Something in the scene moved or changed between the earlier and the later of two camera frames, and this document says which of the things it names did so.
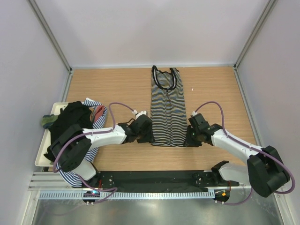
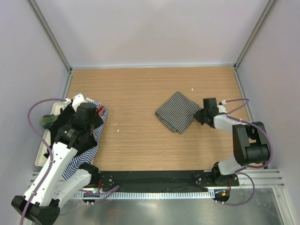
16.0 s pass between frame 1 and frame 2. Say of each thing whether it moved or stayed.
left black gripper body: moved
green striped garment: stayed
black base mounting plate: stayed
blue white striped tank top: stayed
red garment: stayed
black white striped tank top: moved
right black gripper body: moved
